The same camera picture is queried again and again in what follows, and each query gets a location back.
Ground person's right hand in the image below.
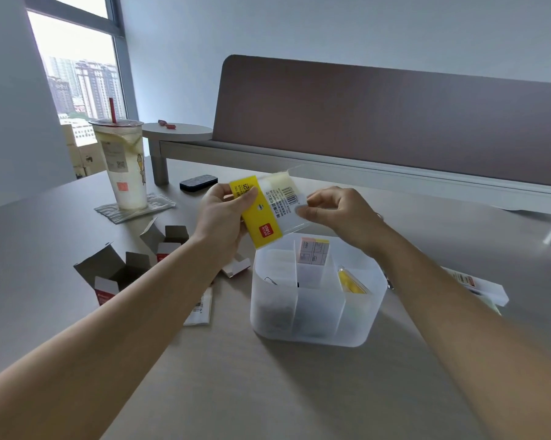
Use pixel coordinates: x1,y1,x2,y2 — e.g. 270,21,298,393
296,187,389,258

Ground person's left hand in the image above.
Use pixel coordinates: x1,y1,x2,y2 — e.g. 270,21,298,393
191,183,259,272

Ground clear box with yellow label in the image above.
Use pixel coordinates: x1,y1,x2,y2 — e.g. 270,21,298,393
229,167,311,251

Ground person's left forearm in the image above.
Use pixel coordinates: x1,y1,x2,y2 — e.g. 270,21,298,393
0,233,232,440

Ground person's right forearm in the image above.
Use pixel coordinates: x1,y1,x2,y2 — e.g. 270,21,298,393
367,224,551,440

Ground black rectangular eraser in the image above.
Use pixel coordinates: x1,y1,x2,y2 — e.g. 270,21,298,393
179,174,219,193

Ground yellow packet in clear wrap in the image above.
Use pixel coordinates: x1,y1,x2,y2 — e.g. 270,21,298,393
338,266,373,295

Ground patterned grey coaster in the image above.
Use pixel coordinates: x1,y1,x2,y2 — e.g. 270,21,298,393
94,192,177,224

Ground small open red-white carton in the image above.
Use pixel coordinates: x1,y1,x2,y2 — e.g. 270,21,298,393
140,217,190,267

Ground round white desk riser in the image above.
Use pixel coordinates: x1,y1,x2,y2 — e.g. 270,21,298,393
141,121,214,186

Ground translucent plastic organizer box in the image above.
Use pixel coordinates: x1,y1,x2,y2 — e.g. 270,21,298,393
250,232,389,348

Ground brown desk divider panel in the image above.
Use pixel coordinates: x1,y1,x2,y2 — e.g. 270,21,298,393
212,54,551,189

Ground white barcode label packet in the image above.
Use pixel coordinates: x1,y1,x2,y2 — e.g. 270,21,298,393
183,287,214,327

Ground plastic drink cup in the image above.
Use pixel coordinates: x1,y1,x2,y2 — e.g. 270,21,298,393
88,118,148,211

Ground large open red-white carton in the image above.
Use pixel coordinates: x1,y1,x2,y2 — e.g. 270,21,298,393
73,242,155,308

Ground stack of cardboard boxes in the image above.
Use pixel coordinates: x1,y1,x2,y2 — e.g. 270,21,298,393
59,124,105,180

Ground clear plastic lid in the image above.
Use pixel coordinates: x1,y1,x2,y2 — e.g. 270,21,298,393
440,266,510,317

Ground window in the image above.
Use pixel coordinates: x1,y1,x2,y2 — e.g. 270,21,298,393
24,0,130,133

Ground white divider rail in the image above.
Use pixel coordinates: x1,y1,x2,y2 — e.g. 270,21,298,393
159,140,551,217

